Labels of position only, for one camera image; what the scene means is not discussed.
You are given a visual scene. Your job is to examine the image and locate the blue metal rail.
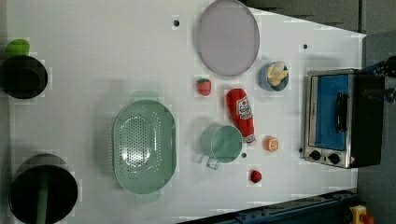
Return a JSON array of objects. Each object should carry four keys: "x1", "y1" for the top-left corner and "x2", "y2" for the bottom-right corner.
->
[{"x1": 177, "y1": 190, "x2": 360, "y2": 224}]

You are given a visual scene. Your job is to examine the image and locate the blue bowl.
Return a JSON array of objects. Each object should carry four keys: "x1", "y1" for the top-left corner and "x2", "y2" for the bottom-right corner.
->
[{"x1": 258, "y1": 63, "x2": 290, "y2": 91}]

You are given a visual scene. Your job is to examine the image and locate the green metal mug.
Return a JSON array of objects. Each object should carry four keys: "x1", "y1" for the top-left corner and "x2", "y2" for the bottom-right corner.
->
[{"x1": 201, "y1": 123, "x2": 243, "y2": 170}]

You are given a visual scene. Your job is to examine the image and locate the black robot base lower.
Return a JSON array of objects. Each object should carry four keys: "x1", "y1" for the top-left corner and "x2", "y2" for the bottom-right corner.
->
[{"x1": 8, "y1": 154, "x2": 78, "y2": 224}]

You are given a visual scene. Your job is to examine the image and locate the red plush ketchup bottle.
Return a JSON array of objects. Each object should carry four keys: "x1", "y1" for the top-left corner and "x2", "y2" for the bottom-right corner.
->
[{"x1": 226, "y1": 89, "x2": 256, "y2": 146}]

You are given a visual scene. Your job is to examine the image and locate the yellow plush chips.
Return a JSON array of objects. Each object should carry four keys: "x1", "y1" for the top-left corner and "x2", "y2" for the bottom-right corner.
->
[{"x1": 267, "y1": 61, "x2": 289, "y2": 86}]

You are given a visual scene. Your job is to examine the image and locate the green plush toy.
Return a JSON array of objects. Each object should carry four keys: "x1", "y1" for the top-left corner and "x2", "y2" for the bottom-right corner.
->
[{"x1": 6, "y1": 39, "x2": 30, "y2": 57}]

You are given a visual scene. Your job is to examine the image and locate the black toaster oven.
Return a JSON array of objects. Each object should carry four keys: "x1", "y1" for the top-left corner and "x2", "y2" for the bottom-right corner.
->
[{"x1": 304, "y1": 69, "x2": 385, "y2": 169}]

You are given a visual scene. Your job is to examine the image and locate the yellow red clamp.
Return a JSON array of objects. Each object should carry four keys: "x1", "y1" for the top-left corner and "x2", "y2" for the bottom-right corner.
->
[{"x1": 349, "y1": 205, "x2": 375, "y2": 224}]

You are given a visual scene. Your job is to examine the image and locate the plush strawberry with green top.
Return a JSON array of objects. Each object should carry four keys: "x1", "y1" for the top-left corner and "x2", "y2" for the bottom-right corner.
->
[{"x1": 196, "y1": 78, "x2": 212, "y2": 96}]

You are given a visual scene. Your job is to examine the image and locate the green oval strainer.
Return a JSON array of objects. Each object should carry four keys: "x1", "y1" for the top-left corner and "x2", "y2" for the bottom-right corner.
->
[{"x1": 112, "y1": 91, "x2": 177, "y2": 203}]

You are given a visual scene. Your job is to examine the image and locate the plush orange slice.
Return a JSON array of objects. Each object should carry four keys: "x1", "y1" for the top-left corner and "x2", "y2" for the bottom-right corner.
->
[{"x1": 264, "y1": 136, "x2": 279, "y2": 152}]

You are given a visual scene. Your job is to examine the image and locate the grey round plate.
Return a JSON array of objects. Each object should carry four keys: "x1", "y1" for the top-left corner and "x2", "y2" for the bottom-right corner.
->
[{"x1": 197, "y1": 0, "x2": 260, "y2": 76}]

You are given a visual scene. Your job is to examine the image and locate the small red plush berry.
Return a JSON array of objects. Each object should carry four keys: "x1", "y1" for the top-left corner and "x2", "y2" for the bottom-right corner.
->
[{"x1": 250, "y1": 170, "x2": 262, "y2": 183}]

